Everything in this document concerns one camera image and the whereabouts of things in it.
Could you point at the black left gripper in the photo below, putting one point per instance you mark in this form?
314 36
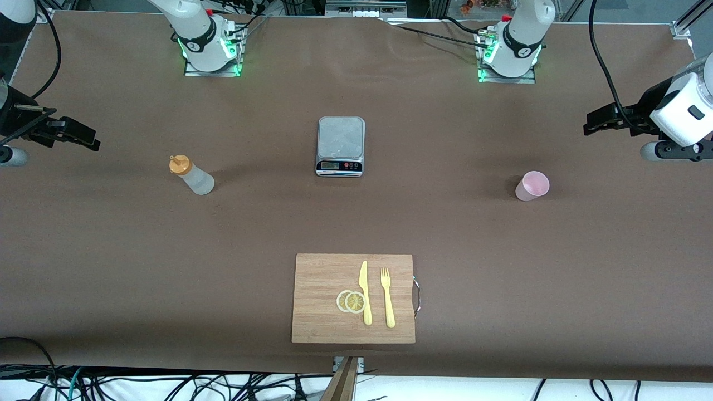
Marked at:
645 109

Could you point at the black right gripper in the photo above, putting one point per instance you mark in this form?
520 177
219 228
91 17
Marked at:
12 120

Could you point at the pink plastic cup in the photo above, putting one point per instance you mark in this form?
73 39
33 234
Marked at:
532 186

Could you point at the translucent sauce bottle orange cap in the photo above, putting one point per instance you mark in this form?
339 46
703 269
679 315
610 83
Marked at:
195 179

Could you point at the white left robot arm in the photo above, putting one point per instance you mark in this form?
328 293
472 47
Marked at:
521 39

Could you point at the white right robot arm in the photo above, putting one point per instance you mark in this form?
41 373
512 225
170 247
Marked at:
195 28

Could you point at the brown table cover sheet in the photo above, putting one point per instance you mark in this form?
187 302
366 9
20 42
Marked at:
501 250

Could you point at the white power strip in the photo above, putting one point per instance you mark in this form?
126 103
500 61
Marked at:
367 12

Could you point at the silver digital kitchen scale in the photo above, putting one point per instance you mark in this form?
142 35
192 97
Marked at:
340 139

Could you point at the yellow plastic fork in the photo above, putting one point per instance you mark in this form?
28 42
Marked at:
388 303

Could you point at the wooden cutting board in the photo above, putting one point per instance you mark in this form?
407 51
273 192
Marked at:
320 295

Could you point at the yellow plastic knife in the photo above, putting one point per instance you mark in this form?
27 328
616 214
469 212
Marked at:
365 295

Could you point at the lemon slice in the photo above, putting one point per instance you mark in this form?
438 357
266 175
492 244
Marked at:
355 302
340 301

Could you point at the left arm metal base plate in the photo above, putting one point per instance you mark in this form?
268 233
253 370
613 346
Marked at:
529 79

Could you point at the aluminium frame corner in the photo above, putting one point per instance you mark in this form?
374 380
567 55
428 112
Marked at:
680 29

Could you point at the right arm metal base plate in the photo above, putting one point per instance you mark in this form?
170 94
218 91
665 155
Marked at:
192 72

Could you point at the metal table bracket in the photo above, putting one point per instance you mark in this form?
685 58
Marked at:
361 365

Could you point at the wooden post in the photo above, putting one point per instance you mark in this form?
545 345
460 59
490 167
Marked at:
341 384

